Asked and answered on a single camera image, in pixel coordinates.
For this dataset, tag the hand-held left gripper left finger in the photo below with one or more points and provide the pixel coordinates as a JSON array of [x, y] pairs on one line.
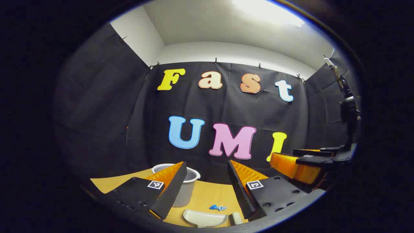
[[173, 191]]

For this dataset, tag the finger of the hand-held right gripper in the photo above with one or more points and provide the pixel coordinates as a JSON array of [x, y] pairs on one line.
[[313, 160], [304, 151]]

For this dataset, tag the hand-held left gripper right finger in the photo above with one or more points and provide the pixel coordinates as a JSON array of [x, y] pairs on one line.
[[241, 194]]

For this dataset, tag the white garbage bin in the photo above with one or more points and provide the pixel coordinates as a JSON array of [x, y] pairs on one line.
[[189, 194]]

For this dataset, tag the light blue paper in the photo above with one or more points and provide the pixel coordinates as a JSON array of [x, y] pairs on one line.
[[222, 208]]

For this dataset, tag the small grey broom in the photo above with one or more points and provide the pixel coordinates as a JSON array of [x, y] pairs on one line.
[[236, 219]]

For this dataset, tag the grey dustpan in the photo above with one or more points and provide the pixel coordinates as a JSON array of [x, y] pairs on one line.
[[203, 218]]

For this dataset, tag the wooden desktop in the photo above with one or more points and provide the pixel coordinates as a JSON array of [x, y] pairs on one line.
[[207, 194]]

